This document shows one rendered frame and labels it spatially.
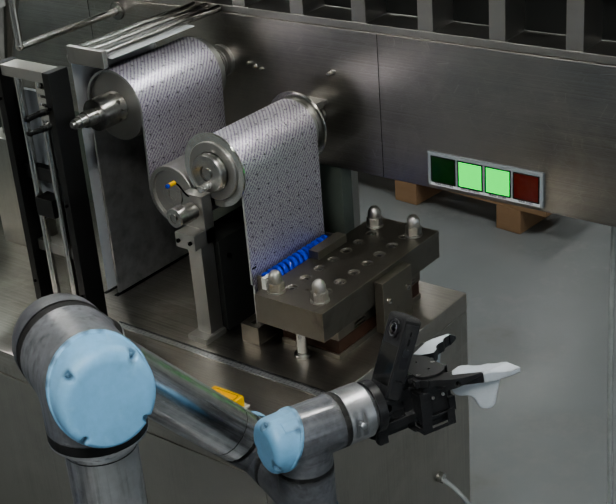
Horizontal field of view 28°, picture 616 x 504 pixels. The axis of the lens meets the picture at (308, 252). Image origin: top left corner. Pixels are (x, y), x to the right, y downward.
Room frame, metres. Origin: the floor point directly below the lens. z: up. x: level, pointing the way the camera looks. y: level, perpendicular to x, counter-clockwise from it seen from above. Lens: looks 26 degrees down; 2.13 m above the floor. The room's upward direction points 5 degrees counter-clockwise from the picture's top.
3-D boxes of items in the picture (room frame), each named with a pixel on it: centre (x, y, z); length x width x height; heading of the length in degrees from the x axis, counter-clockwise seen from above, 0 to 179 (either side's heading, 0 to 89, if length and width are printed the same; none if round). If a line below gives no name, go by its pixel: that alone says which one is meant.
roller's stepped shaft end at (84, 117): (2.28, 0.41, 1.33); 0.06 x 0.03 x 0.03; 141
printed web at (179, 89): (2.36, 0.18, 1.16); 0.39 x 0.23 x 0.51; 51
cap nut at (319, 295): (2.04, -0.01, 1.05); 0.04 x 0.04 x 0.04
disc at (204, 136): (2.18, 0.16, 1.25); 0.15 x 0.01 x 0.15; 51
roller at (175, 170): (2.36, 0.18, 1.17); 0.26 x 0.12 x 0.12; 141
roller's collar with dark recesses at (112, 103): (2.32, 0.37, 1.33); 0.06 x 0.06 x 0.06; 51
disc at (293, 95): (2.38, 0.00, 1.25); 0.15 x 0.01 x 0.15; 51
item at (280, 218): (2.24, 0.04, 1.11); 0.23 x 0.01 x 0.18; 141
